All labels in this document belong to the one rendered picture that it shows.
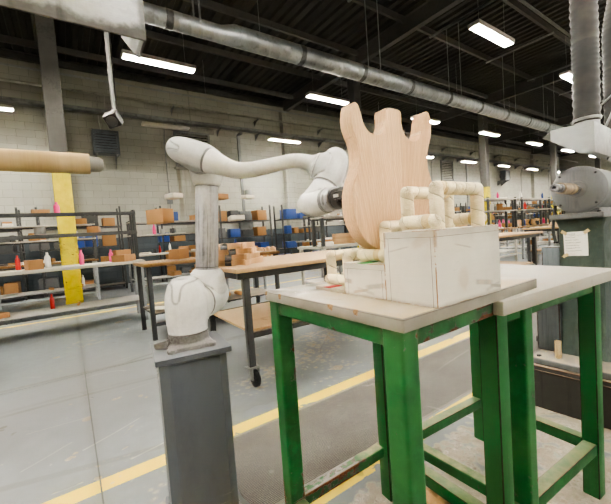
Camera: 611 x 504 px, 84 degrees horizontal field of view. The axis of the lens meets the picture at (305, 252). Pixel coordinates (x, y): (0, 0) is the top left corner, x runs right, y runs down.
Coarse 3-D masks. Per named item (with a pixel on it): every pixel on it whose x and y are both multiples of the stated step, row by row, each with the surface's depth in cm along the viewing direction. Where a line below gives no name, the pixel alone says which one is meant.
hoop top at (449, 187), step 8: (432, 184) 76; (440, 184) 76; (448, 184) 78; (456, 184) 79; (464, 184) 81; (472, 184) 83; (480, 184) 85; (448, 192) 78; (456, 192) 80; (464, 192) 82; (472, 192) 84
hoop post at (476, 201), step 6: (480, 192) 85; (474, 198) 86; (480, 198) 85; (474, 204) 86; (480, 204) 85; (474, 210) 86; (480, 210) 85; (474, 216) 86; (480, 216) 86; (474, 222) 86; (480, 222) 86
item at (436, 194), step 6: (432, 192) 76; (438, 192) 76; (432, 198) 77; (438, 198) 76; (432, 204) 77; (438, 204) 76; (432, 210) 77; (438, 210) 76; (444, 210) 77; (444, 216) 77; (444, 222) 77; (432, 228) 77; (438, 228) 76; (444, 228) 77
